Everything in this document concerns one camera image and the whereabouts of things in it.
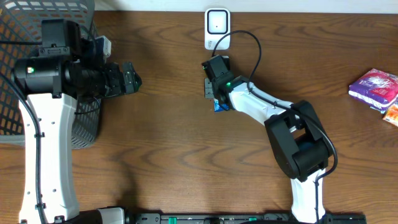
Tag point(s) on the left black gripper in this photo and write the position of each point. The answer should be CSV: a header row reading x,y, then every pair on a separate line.
x,y
115,79

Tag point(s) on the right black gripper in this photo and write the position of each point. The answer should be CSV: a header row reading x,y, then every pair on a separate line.
x,y
209,88

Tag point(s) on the blue Oreo cookie pack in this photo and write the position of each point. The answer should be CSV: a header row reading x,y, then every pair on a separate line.
x,y
219,107

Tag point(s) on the orange pocket tissue pack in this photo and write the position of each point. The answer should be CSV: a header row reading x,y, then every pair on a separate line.
x,y
391,115

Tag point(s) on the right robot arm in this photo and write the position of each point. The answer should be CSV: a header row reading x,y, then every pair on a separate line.
x,y
298,140

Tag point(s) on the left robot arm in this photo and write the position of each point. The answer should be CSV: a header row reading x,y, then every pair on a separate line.
x,y
66,70

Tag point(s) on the white barcode scanner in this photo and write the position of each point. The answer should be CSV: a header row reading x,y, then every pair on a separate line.
x,y
217,24

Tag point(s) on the grey plastic mesh basket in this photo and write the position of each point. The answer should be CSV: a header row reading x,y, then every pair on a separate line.
x,y
21,22

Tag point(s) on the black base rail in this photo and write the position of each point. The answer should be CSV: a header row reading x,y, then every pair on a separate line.
x,y
283,218

